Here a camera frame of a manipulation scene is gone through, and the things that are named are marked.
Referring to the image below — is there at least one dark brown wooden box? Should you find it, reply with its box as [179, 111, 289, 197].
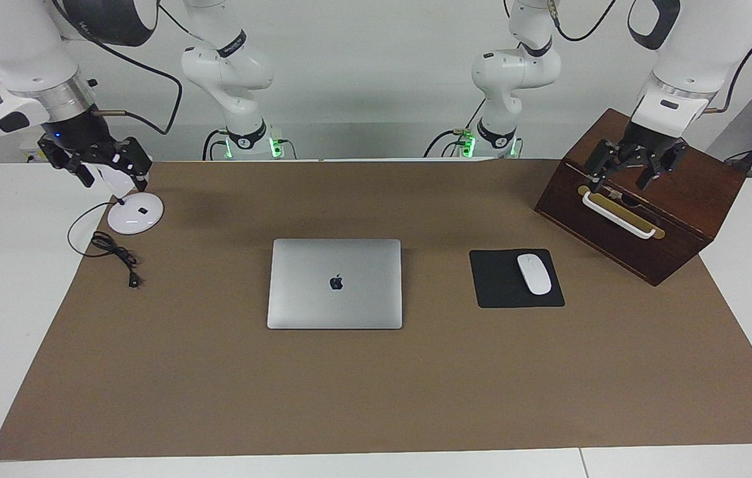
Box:
[534, 108, 747, 287]

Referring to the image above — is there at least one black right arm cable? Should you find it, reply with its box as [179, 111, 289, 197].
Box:
[84, 27, 183, 135]

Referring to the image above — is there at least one white box handle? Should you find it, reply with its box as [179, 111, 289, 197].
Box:
[581, 191, 657, 240]

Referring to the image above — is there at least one white computer mouse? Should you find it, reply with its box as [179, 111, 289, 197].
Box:
[517, 254, 553, 296]

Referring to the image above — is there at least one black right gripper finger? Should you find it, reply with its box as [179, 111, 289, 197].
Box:
[39, 138, 95, 188]
[107, 137, 153, 193]

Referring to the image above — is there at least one black lamp power cable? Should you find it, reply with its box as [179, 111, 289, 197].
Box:
[68, 201, 144, 289]

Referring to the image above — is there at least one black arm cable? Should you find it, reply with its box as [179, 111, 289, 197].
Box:
[84, 27, 183, 135]
[549, 0, 752, 114]

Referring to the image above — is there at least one silver laptop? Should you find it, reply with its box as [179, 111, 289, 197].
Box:
[267, 238, 403, 331]

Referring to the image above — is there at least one white desk lamp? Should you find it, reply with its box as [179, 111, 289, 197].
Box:
[92, 165, 165, 235]

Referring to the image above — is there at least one brown table mat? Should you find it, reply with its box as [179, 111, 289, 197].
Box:
[0, 159, 752, 461]

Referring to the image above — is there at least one black mouse pad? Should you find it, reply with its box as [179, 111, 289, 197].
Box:
[469, 249, 565, 309]

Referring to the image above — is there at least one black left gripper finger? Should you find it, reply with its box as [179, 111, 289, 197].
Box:
[636, 141, 688, 192]
[584, 139, 629, 195]

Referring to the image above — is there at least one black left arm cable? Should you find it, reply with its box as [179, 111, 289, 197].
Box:
[549, 0, 752, 114]

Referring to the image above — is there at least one black base cable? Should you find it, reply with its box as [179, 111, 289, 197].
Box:
[201, 128, 229, 161]
[424, 128, 463, 159]

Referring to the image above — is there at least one brass handle plate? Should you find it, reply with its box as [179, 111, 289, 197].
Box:
[577, 186, 666, 240]

